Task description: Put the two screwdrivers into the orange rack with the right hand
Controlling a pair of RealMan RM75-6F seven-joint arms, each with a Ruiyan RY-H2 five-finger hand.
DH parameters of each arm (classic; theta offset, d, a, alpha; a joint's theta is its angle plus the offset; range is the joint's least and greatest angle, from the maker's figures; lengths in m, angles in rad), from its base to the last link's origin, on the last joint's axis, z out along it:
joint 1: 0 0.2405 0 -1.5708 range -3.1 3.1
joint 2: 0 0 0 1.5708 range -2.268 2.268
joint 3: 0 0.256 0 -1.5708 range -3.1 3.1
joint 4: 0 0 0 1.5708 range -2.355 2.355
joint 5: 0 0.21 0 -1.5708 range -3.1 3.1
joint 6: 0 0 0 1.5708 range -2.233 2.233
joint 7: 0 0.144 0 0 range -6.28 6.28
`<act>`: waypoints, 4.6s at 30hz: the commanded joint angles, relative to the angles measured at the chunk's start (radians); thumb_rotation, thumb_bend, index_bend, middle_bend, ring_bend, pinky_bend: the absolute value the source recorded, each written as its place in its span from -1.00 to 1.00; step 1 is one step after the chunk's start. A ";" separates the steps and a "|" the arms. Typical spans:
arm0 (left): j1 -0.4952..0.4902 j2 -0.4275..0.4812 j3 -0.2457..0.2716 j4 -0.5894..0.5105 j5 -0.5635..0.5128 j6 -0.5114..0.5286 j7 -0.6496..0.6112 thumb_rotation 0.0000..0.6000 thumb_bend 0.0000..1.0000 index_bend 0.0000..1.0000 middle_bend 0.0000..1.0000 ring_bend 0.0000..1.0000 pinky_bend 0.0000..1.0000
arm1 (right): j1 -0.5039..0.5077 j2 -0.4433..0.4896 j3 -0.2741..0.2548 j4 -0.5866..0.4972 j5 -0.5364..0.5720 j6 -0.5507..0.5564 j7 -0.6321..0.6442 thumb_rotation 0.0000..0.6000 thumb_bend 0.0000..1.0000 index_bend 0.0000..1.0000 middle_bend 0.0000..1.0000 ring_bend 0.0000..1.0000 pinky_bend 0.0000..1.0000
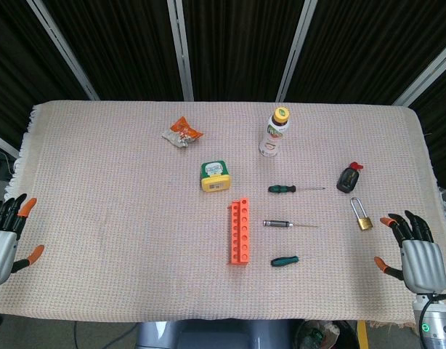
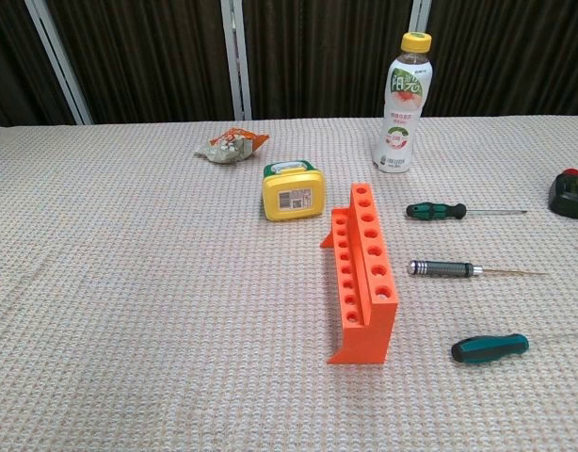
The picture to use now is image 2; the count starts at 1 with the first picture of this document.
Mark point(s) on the drink bottle yellow cap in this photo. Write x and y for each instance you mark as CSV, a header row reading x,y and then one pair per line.
x,y
402,117

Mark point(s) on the yellow box green lid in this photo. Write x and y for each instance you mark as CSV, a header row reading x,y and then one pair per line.
x,y
293,198

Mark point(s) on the orange tool holder rack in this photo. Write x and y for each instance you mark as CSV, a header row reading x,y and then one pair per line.
x,y
364,339

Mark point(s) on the green black striped screwdriver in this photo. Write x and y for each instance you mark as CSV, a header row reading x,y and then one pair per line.
x,y
435,210

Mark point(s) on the grey partition frame post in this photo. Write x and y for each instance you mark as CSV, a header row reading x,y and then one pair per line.
x,y
235,56
58,66
421,16

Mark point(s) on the beige woven tablecloth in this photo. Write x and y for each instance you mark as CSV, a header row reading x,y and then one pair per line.
x,y
129,282

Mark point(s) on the crumpled orange snack wrapper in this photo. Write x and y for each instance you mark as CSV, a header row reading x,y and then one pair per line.
x,y
228,148

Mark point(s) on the silver metal precision screwdriver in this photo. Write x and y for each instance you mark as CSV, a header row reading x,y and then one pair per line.
x,y
439,268

